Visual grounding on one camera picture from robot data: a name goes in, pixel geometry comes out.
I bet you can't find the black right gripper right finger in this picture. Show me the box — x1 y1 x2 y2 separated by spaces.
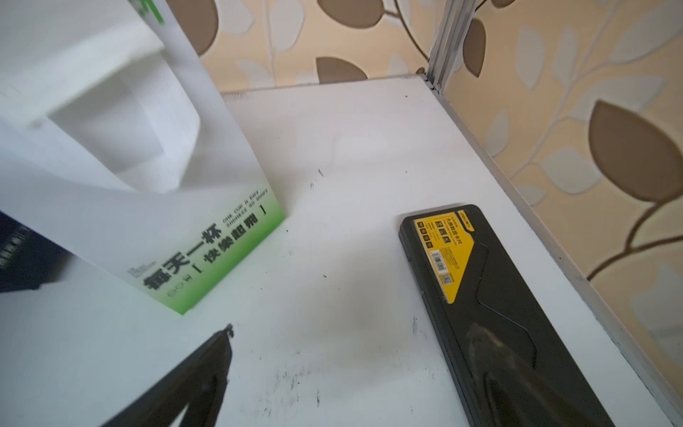
467 324 595 426

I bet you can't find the dark navy small bag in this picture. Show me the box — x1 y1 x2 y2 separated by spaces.
1 213 70 294

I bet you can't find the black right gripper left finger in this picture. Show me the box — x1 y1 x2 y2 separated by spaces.
105 324 234 426

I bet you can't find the black yellow flat case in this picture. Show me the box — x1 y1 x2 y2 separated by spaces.
398 205 612 426

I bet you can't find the small green paper bag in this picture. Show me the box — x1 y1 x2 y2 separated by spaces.
1 1 285 313

